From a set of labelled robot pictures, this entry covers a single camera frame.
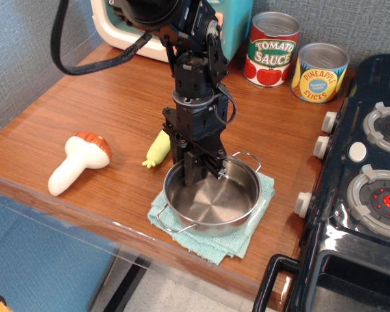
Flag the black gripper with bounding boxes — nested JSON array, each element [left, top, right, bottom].
[[162, 94, 229, 187]]

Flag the stainless steel pot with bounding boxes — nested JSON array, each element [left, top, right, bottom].
[[155, 151, 263, 237]]

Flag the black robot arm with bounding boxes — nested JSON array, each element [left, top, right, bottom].
[[109, 1, 237, 186]]

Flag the teal toy microwave oven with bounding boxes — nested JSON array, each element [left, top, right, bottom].
[[91, 0, 253, 62]]

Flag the light blue folded cloth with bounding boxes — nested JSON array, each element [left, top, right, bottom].
[[148, 173, 275, 265]]

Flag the white brown toy mushroom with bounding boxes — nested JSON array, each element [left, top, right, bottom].
[[47, 131, 112, 196]]

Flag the tomato sauce can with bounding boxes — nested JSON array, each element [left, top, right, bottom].
[[244, 11, 301, 87]]

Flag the pineapple slices can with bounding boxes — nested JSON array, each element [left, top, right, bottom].
[[291, 42, 350, 103]]

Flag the black toy stove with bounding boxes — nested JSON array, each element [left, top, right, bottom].
[[253, 54, 390, 311]]

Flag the black braided cable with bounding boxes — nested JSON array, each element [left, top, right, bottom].
[[49, 0, 153, 77]]

